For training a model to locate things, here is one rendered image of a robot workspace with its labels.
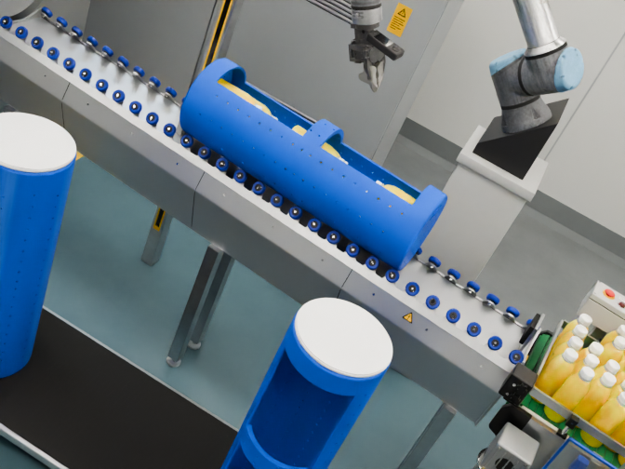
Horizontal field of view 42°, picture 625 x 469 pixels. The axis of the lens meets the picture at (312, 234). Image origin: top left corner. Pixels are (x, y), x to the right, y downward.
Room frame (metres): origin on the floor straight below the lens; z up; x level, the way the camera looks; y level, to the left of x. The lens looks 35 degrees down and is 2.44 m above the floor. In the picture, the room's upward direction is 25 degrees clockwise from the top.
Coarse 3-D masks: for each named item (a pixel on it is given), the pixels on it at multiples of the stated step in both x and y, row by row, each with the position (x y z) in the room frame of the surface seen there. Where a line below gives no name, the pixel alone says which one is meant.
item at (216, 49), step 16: (224, 0) 2.77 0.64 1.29; (240, 0) 2.78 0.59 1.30; (224, 16) 2.76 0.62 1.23; (224, 32) 2.76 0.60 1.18; (208, 48) 2.77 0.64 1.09; (224, 48) 2.78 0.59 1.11; (208, 64) 2.76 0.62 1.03; (160, 208) 2.76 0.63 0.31; (160, 224) 2.76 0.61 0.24; (160, 240) 2.77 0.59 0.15; (144, 256) 2.77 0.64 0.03
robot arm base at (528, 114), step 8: (536, 96) 2.95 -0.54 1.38; (520, 104) 2.91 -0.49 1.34; (528, 104) 2.92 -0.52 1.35; (536, 104) 2.93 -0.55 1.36; (544, 104) 2.96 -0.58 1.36; (504, 112) 2.94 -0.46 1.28; (512, 112) 2.91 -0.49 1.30; (520, 112) 2.90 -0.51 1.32; (528, 112) 2.90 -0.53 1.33; (536, 112) 2.91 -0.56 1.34; (544, 112) 2.93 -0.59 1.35; (504, 120) 2.94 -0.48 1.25; (512, 120) 2.90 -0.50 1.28; (520, 120) 2.89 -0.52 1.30; (528, 120) 2.89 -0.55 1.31; (536, 120) 2.89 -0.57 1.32; (544, 120) 2.91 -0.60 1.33; (504, 128) 2.92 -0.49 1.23; (512, 128) 2.89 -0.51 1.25; (520, 128) 2.88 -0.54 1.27; (528, 128) 2.88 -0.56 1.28
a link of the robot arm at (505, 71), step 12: (504, 60) 2.93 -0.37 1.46; (516, 60) 2.94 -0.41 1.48; (492, 72) 2.96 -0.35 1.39; (504, 72) 2.93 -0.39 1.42; (516, 72) 2.90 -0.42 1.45; (504, 84) 2.92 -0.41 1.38; (516, 84) 2.89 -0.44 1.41; (504, 96) 2.93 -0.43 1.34; (516, 96) 2.91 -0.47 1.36; (528, 96) 2.92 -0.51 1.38
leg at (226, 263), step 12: (228, 264) 2.40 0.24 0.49; (216, 276) 2.41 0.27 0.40; (228, 276) 2.44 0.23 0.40; (216, 288) 2.40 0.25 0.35; (216, 300) 2.41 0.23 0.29; (204, 312) 2.40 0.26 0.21; (204, 324) 2.40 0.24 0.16; (192, 336) 2.41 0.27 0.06; (204, 336) 2.44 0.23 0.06; (192, 348) 2.40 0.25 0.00
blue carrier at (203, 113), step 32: (224, 64) 2.41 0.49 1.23; (192, 96) 2.29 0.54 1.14; (224, 96) 2.30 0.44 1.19; (256, 96) 2.52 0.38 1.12; (192, 128) 2.29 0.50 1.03; (224, 128) 2.25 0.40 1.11; (256, 128) 2.24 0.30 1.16; (288, 128) 2.25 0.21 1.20; (320, 128) 2.29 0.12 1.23; (256, 160) 2.21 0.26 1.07; (288, 160) 2.19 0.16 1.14; (320, 160) 2.19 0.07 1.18; (352, 160) 2.42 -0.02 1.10; (288, 192) 2.19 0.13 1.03; (320, 192) 2.15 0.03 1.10; (352, 192) 2.14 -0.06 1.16; (384, 192) 2.15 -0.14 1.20; (416, 192) 2.35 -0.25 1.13; (352, 224) 2.12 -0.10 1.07; (384, 224) 2.10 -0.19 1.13; (416, 224) 2.10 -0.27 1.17; (384, 256) 2.10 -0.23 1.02
